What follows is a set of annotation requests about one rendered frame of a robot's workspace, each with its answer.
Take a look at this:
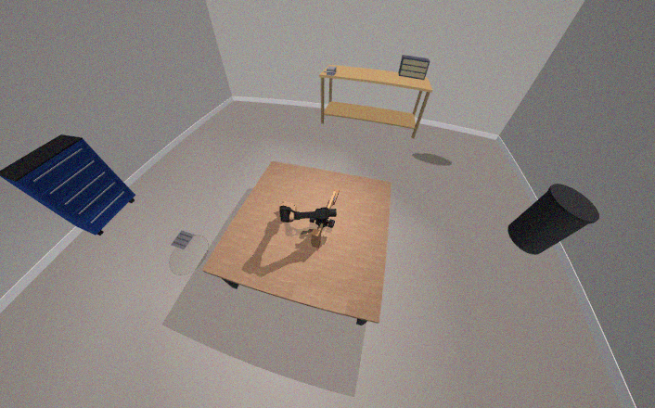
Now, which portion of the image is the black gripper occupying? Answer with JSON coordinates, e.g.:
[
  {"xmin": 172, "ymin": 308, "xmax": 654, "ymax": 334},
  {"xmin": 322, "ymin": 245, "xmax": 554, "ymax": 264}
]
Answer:
[{"xmin": 309, "ymin": 218, "xmax": 335, "ymax": 228}]

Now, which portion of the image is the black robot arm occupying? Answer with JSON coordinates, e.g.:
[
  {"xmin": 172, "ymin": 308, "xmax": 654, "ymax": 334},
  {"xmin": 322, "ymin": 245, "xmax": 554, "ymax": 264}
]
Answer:
[{"xmin": 280, "ymin": 205, "xmax": 337, "ymax": 223}]

